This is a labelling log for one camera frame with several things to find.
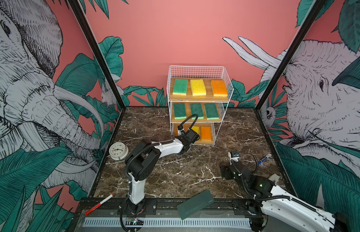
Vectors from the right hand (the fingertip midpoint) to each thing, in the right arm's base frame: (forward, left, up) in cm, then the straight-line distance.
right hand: (223, 163), depth 80 cm
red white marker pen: (-21, +68, -7) cm, 72 cm away
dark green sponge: (+25, +25, +17) cm, 39 cm away
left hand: (+18, +22, -4) cm, 29 cm away
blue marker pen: (+7, -29, -8) cm, 31 cm away
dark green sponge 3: (+24, +6, +18) cm, 30 cm away
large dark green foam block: (-19, +16, -8) cm, 26 cm away
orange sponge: (+25, +7, -6) cm, 27 cm away
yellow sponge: (+30, +14, -7) cm, 33 cm away
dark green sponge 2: (+26, +15, +17) cm, 35 cm away
